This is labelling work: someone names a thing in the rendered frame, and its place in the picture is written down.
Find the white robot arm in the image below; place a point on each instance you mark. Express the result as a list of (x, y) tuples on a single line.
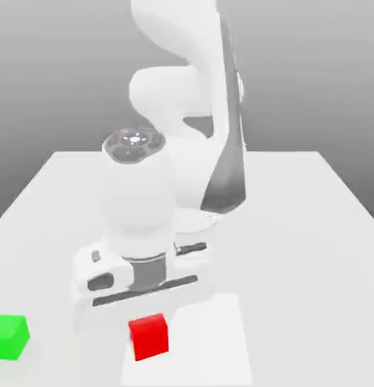
[(135, 196)]

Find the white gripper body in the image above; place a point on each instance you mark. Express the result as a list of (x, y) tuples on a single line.
[(138, 308)]

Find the small green cube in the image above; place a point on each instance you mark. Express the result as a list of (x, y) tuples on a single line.
[(8, 337)]

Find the small red cube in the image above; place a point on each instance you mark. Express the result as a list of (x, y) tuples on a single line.
[(148, 337)]

